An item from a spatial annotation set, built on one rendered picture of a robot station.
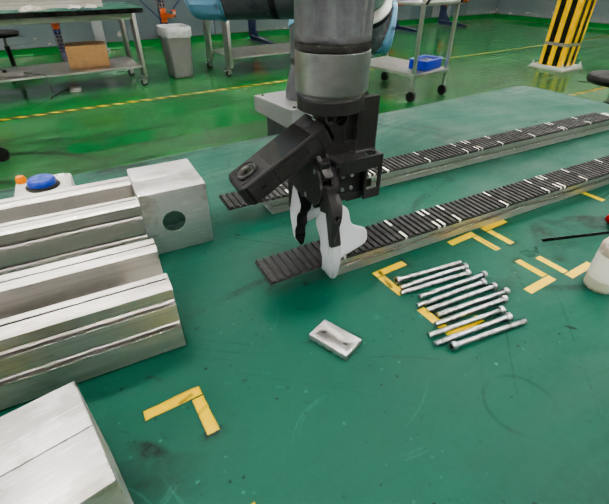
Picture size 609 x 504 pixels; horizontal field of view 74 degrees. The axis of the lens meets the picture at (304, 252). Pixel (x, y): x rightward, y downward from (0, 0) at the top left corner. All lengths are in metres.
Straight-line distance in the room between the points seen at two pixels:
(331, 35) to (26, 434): 0.38
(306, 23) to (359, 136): 0.13
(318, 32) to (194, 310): 0.33
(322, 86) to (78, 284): 0.32
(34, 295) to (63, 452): 0.22
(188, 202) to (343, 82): 0.28
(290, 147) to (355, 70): 0.10
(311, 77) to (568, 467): 0.41
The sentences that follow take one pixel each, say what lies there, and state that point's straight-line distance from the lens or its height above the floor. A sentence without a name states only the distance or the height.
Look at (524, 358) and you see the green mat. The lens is 0.50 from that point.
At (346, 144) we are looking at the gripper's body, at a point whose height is 0.96.
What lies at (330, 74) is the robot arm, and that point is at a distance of 0.41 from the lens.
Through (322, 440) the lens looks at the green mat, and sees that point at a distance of 0.39.
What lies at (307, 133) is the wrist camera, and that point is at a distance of 0.44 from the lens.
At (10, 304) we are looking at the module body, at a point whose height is 0.84.
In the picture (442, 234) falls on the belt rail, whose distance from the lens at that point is 0.64.
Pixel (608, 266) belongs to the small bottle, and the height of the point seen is 0.82.
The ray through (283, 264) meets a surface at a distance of 0.51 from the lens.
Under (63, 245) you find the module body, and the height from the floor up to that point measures 0.83.
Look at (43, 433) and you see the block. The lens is 0.33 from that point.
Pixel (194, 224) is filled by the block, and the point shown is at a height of 0.81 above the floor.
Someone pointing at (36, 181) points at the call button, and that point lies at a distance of 0.74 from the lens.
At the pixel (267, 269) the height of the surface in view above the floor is 0.81.
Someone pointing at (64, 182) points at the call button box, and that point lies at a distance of 0.75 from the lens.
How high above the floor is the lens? 1.12
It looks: 35 degrees down
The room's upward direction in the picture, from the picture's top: straight up
